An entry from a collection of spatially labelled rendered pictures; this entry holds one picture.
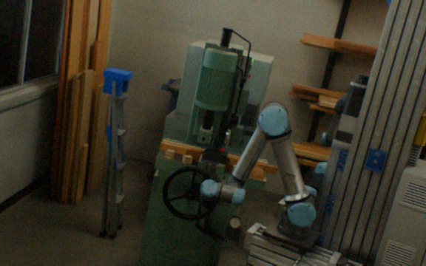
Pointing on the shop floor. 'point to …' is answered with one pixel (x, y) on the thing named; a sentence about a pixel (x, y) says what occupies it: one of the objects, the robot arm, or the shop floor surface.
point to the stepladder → (121, 77)
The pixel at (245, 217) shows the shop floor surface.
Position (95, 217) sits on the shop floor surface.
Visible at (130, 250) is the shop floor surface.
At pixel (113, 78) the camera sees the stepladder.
